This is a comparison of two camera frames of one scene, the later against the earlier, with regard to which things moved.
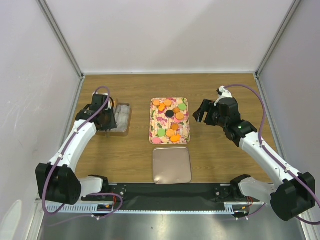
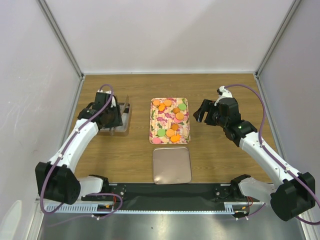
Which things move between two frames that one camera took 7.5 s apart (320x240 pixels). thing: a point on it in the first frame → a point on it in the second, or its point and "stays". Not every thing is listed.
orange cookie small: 161,107 stays
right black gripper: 206,106 stays
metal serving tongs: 108,131 → 112,130
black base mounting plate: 170,197 stays
